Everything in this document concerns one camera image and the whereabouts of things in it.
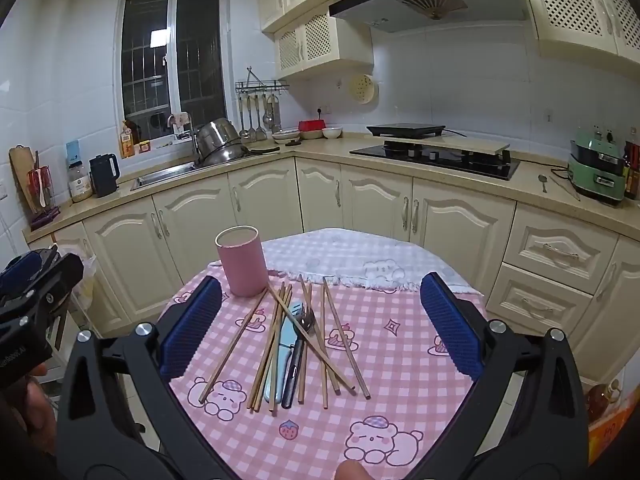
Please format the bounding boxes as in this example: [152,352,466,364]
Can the stainless steel wok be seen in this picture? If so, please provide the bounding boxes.
[195,144,280,168]

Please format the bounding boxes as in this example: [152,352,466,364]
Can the green electric cooker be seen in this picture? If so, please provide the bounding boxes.
[567,131,625,206]

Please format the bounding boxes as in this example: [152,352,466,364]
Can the black gas stove top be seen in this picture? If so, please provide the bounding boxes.
[350,141,520,181]

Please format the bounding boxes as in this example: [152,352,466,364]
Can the glass jar with grains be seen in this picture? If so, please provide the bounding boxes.
[67,160,93,203]

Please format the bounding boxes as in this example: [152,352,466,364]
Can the black handled metal spoon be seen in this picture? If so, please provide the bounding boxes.
[291,302,305,324]

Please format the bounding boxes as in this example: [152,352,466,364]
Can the person's left hand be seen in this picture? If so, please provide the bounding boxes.
[1,363,56,463]

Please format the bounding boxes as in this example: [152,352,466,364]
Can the white plastic bag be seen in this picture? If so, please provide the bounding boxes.
[58,244,98,323]

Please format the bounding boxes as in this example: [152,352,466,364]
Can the wall utensil hanging rack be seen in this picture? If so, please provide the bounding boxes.
[234,66,288,144]

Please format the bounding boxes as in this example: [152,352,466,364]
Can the stainless steel sink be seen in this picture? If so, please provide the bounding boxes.
[131,162,198,190]

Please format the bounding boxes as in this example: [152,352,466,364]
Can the metal spoon on counter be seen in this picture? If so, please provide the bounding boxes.
[538,174,548,193]

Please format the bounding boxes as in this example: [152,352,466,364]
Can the black induction cooker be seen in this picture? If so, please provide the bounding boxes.
[368,122,445,139]

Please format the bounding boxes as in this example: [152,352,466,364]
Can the long crossing wooden chopstick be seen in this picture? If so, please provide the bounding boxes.
[267,285,356,391]

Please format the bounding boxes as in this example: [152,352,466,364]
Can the cream lower cabinets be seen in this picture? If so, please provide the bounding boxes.
[27,157,639,384]

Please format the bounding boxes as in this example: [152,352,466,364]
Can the orange dish soap bottle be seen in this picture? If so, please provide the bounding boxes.
[119,120,134,159]

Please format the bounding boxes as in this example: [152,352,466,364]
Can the white checkered fringed cloth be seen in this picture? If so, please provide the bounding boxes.
[209,227,482,295]

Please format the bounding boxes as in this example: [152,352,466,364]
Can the pink checkered tablecloth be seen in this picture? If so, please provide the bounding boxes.
[170,283,472,479]

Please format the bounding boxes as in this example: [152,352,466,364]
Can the red knife holder rack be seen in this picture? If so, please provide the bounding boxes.
[28,166,60,231]

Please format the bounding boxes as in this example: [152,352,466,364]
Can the red container on counter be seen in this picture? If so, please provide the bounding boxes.
[298,119,326,132]

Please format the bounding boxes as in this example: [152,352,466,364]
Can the dark sauce bottles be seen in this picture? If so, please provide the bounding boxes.
[624,127,640,200]

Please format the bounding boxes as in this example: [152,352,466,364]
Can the black handled metal fork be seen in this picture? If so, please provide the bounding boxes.
[281,308,314,410]

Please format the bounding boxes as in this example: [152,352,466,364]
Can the white bowl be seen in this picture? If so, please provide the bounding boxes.
[322,127,343,140]

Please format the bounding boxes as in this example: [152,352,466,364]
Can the light blue ceramic knife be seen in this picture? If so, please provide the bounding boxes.
[264,316,297,403]

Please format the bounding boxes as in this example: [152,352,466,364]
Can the black electric kettle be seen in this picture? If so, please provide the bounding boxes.
[89,154,120,197]

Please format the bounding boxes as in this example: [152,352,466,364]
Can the stainless steel stock pot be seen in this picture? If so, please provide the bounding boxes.
[192,118,241,160]

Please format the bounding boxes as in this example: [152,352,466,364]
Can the person's right hand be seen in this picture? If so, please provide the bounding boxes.
[334,460,372,480]

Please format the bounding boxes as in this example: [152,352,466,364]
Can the pink utensil holder cup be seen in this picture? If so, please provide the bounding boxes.
[215,226,269,298]

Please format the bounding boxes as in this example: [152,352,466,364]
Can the light blue box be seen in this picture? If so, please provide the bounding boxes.
[65,140,81,166]

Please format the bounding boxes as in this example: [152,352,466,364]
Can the stacked white plates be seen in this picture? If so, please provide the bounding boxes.
[272,130,300,144]

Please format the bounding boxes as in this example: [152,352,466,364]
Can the wooden cutting board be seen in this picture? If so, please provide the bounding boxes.
[9,145,41,214]

